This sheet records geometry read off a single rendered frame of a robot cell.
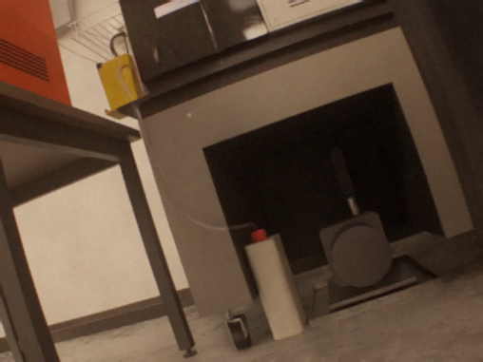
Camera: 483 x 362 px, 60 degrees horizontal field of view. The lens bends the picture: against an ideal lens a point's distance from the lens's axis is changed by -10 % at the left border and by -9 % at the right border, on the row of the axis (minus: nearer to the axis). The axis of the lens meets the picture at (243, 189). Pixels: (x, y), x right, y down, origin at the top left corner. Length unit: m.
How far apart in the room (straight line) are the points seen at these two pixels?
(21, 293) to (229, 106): 0.70
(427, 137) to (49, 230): 2.25
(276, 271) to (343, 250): 0.20
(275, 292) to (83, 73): 1.98
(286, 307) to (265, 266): 0.12
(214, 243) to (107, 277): 1.56
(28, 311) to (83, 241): 1.96
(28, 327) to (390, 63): 1.00
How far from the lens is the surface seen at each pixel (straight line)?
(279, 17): 1.32
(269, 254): 1.22
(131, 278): 2.61
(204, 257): 1.19
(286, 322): 1.25
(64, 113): 1.05
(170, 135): 1.22
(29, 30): 1.21
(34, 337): 0.80
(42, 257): 2.90
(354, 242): 1.27
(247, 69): 1.22
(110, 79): 1.43
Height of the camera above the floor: 0.32
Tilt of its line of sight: 4 degrees up
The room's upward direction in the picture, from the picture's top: 18 degrees counter-clockwise
